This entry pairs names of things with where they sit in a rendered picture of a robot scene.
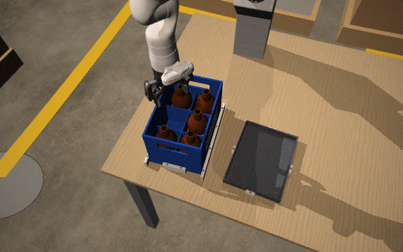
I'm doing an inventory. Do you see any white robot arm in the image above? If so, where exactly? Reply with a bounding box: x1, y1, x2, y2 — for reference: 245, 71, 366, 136
130, 0, 194, 86

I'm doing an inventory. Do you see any dark blue crate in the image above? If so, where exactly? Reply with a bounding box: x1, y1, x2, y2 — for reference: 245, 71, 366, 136
142, 79, 222, 174

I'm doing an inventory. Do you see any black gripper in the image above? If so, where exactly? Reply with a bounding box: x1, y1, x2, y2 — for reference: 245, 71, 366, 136
144, 68, 194, 107

